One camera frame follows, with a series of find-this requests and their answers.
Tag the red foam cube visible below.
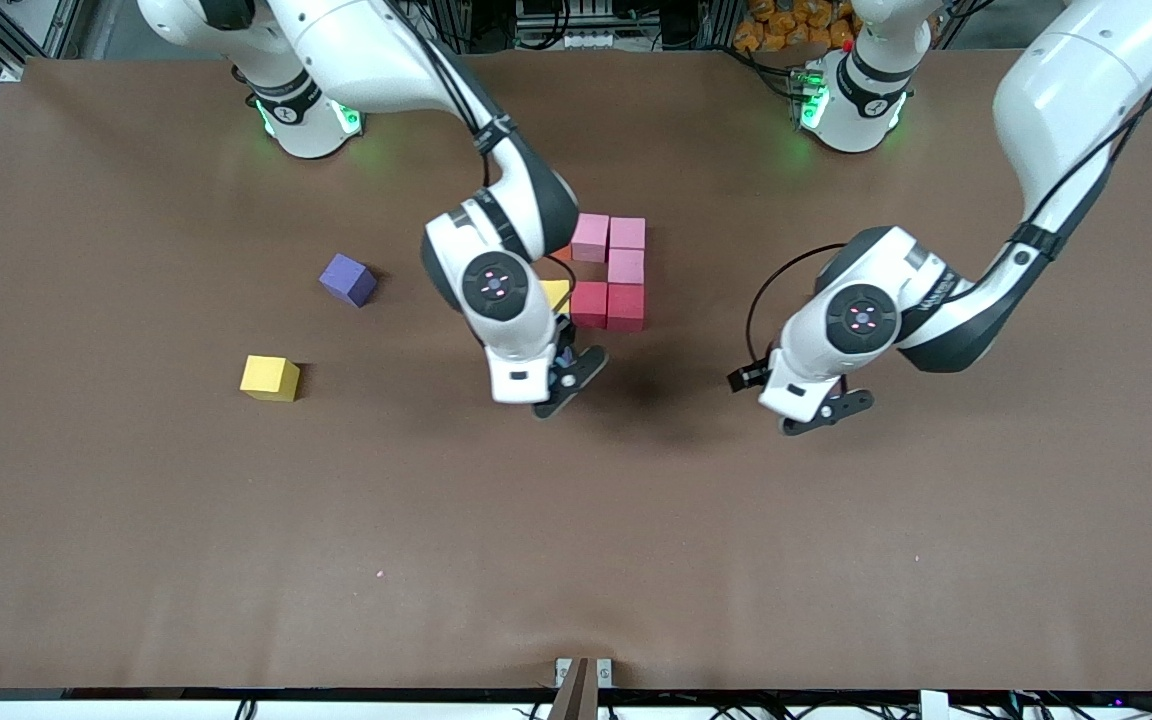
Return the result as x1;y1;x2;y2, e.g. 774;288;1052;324
606;284;646;333
572;281;609;329

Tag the table cover sheet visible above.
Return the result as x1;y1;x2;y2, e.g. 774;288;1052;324
0;48;1152;693

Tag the white electronics box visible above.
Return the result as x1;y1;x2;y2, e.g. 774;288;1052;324
521;0;627;51

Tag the orange yellow object pile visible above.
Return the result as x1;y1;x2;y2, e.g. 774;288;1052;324
733;0;862;53

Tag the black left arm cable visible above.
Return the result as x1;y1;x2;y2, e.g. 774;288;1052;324
744;0;1152;371

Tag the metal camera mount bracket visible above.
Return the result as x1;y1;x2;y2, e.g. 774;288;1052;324
554;657;613;720

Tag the black cable bundle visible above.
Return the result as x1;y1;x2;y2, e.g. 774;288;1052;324
1006;672;1152;720

